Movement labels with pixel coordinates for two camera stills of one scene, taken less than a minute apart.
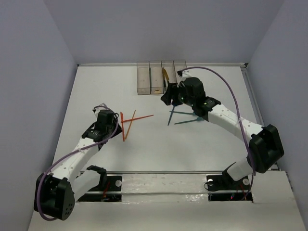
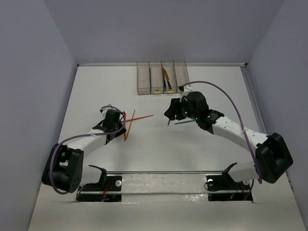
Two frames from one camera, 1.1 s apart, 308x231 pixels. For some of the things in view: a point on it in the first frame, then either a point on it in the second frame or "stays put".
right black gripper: x=172 y=92 → x=174 y=108
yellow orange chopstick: x=130 y=124 stays put
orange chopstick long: x=137 y=118 stays put
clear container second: x=156 y=82 stays put
